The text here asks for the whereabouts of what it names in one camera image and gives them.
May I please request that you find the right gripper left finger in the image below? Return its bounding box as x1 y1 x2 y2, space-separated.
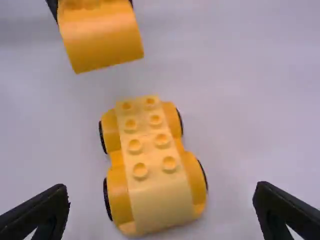
0 183 71 240

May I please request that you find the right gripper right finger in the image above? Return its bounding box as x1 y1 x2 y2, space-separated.
251 181 320 240

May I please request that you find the yellow toy brick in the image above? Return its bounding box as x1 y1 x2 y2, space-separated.
56 0 145 75

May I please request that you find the yellow toy car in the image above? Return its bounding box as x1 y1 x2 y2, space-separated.
98 94 209 237

